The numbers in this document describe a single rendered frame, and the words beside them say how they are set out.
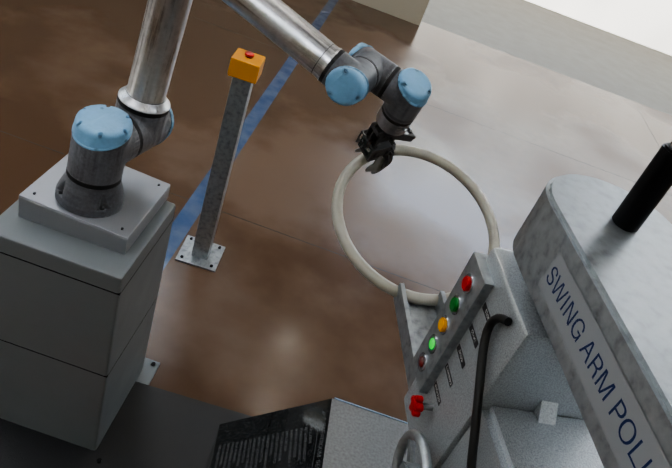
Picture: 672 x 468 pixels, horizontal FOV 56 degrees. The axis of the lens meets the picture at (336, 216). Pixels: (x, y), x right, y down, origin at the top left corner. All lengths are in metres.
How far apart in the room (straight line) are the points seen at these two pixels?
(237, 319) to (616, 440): 2.36
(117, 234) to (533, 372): 1.24
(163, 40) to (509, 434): 1.31
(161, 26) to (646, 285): 1.35
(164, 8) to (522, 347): 1.25
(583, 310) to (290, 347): 2.20
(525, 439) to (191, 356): 1.95
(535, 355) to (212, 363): 1.97
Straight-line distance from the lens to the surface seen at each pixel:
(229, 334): 2.91
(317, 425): 1.65
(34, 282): 2.00
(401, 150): 1.84
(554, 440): 1.08
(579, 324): 0.85
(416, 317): 1.60
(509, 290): 1.01
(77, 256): 1.90
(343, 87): 1.45
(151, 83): 1.88
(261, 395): 2.74
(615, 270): 0.88
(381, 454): 1.64
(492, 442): 1.03
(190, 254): 3.22
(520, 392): 1.05
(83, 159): 1.84
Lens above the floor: 2.14
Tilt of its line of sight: 34 degrees down
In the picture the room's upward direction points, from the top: 21 degrees clockwise
